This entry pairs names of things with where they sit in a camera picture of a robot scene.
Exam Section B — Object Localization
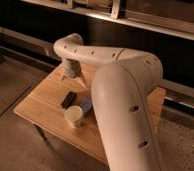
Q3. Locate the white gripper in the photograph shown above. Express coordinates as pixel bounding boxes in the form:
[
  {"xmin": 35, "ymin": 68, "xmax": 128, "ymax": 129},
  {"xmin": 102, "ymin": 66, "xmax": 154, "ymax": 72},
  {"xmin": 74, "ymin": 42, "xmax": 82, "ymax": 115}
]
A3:
[{"xmin": 60, "ymin": 59, "xmax": 87, "ymax": 88}]

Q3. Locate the black eraser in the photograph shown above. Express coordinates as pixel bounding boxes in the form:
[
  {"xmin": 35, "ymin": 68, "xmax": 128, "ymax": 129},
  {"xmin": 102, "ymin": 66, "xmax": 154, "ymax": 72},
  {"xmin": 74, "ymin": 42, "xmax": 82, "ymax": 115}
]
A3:
[{"xmin": 61, "ymin": 92, "xmax": 77, "ymax": 109}]

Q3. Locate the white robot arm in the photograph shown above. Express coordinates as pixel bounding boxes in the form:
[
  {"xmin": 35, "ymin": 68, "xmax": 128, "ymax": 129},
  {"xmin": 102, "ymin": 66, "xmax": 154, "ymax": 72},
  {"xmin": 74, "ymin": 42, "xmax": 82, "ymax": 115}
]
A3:
[{"xmin": 54, "ymin": 33, "xmax": 167, "ymax": 171}]

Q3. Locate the white cup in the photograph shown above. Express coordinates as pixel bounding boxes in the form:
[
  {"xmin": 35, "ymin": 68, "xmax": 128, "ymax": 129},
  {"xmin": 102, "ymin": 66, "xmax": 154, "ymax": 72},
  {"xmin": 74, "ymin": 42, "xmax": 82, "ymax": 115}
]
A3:
[{"xmin": 64, "ymin": 106, "xmax": 83, "ymax": 128}]

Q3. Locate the wooden table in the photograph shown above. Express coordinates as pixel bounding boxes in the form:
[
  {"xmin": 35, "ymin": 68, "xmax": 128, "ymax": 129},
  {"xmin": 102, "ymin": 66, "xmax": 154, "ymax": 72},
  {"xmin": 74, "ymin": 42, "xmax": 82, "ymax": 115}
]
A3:
[{"xmin": 13, "ymin": 58, "xmax": 167, "ymax": 167}]

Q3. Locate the wooden wall shelf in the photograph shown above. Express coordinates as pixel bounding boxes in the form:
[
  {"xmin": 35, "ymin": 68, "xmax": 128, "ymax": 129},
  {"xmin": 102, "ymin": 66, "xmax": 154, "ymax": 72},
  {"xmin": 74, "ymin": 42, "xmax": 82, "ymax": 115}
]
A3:
[{"xmin": 22, "ymin": 0, "xmax": 194, "ymax": 40}]

